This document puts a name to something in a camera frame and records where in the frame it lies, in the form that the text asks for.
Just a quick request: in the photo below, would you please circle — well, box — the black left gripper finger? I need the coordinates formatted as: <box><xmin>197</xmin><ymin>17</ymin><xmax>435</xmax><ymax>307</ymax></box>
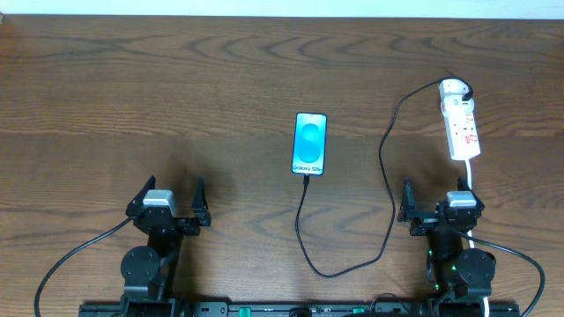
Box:
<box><xmin>191</xmin><ymin>179</ymin><xmax>212</xmax><ymax>226</ymax></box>
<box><xmin>126</xmin><ymin>175</ymin><xmax>156</xmax><ymax>217</ymax></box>

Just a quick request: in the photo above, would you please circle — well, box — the black USB charging cable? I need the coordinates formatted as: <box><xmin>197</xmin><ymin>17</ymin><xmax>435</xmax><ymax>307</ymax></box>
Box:
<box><xmin>293</xmin><ymin>77</ymin><xmax>475</xmax><ymax>279</ymax></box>

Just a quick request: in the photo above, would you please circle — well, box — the blue Galaxy smartphone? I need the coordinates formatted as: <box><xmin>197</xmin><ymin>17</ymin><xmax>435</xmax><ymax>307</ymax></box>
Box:
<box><xmin>292</xmin><ymin>113</ymin><xmax>328</xmax><ymax>176</ymax></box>

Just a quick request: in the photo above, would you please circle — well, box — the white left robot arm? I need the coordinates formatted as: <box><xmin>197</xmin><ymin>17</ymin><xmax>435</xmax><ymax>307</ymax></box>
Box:
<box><xmin>119</xmin><ymin>176</ymin><xmax>212</xmax><ymax>316</ymax></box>

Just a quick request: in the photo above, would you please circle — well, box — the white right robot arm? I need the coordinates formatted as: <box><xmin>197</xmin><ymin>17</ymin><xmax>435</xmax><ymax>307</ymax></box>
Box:
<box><xmin>398</xmin><ymin>178</ymin><xmax>496</xmax><ymax>316</ymax></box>

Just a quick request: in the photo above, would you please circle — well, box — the white USB charger adapter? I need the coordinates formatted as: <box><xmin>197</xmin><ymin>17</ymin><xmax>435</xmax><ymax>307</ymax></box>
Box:
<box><xmin>441</xmin><ymin>94</ymin><xmax>475</xmax><ymax>117</ymax></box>

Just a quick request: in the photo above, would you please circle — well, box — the white power strip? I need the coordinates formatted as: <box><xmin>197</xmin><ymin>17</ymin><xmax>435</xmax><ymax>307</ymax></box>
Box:
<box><xmin>439</xmin><ymin>78</ymin><xmax>480</xmax><ymax>161</ymax></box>

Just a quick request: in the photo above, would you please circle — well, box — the white power strip cord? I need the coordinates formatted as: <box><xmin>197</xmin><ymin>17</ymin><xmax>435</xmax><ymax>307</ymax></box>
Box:
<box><xmin>464</xmin><ymin>158</ymin><xmax>492</xmax><ymax>317</ymax></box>

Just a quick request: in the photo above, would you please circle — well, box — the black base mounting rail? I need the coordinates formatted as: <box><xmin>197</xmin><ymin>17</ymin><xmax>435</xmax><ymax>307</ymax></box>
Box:
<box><xmin>78</xmin><ymin>300</ymin><xmax>521</xmax><ymax>317</ymax></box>

